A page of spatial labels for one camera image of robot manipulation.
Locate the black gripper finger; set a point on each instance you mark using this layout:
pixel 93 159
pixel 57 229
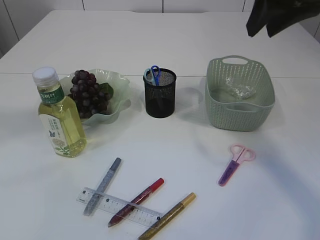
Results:
pixel 258 17

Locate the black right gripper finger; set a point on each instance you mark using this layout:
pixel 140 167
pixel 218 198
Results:
pixel 286 13

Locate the blue scissors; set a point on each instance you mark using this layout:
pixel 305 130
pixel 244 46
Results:
pixel 152 75

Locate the clear plastic ruler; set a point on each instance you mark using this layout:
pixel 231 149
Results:
pixel 112 205

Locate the purple artificial grape bunch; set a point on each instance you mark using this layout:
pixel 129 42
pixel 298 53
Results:
pixel 90 96

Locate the yellow tea bottle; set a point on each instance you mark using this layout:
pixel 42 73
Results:
pixel 58 114

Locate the silver glitter pen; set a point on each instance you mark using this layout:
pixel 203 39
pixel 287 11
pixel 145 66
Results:
pixel 102 187

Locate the red glitter pen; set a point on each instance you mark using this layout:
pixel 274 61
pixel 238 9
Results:
pixel 126 210

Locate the pink purple scissors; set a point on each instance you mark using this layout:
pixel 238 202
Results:
pixel 240 154

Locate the green woven plastic basket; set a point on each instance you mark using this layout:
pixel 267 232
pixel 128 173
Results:
pixel 223 110

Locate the gold glitter pen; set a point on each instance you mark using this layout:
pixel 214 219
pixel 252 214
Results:
pixel 167 218

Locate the clear plastic sheet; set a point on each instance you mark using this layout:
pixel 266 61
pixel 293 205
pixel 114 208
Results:
pixel 236 88

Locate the green wavy glass plate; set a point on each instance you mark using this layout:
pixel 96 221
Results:
pixel 118 82

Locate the black mesh pen holder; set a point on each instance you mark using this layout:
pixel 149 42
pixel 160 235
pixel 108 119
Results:
pixel 160 100

